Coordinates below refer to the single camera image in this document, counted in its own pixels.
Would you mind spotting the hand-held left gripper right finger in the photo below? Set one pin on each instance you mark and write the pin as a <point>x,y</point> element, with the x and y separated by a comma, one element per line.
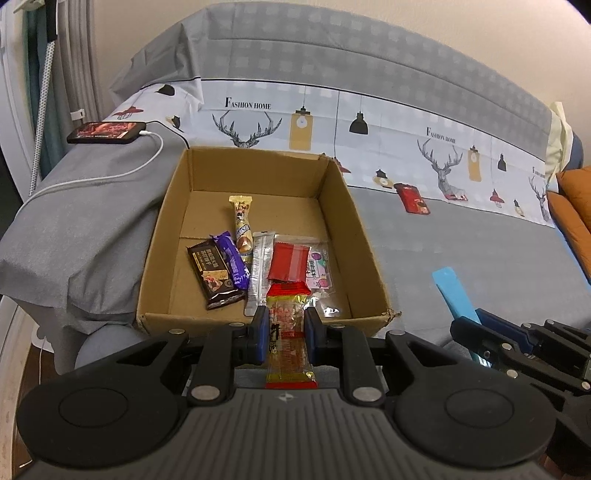
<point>312,333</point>

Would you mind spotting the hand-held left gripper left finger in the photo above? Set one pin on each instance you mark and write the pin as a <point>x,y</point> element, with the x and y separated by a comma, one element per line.
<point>261,331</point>

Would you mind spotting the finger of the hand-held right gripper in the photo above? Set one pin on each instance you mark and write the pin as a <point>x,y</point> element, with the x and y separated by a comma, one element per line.
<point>485,339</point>
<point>501,323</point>

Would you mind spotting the orange clear snack packet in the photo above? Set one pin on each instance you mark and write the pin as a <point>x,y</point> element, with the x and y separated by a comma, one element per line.
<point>286,323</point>

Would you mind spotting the clear zip candy bag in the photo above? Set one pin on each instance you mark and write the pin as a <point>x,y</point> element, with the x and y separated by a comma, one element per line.
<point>323,286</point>

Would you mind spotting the light blue snack packet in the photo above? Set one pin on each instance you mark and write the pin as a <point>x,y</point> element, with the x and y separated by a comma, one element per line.
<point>452,290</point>

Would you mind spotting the silver snack packet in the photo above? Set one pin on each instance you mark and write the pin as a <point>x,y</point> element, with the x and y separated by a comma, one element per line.
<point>259,272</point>

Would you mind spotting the dark brown chocolate packet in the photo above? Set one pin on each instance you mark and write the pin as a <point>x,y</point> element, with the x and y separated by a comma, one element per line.
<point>214,277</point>

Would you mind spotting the purple snack packet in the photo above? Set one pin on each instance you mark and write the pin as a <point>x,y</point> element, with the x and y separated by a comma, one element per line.
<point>233,261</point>

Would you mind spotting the gold snack stick packet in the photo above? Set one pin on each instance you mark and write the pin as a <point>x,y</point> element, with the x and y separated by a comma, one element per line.
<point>242,221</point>

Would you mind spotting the brown cardboard box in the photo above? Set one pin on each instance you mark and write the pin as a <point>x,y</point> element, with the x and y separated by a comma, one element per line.
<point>258,207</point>

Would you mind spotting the orange pillow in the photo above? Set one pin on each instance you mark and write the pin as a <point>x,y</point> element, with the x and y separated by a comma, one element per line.
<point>577,189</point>
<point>570,230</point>

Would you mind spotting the grey printed bedsheet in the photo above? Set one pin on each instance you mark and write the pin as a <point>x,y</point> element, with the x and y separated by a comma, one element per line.
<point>415,240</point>

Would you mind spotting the dark red snack packet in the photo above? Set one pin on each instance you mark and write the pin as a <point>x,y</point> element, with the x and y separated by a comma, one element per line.
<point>412,199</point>

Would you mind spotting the blue pillow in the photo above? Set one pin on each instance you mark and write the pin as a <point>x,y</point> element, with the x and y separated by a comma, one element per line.
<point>576,152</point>

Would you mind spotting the cream cloth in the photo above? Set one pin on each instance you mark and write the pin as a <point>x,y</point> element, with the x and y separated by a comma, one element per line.
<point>558,138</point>

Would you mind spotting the grey covered cushion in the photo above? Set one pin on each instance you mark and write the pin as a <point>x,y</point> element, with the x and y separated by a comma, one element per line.
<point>78,240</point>

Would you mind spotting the black smartphone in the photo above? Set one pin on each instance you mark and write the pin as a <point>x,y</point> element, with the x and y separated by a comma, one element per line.
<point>106,131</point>

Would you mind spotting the grey curtain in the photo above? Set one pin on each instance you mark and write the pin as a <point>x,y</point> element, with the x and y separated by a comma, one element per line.
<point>76,55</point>

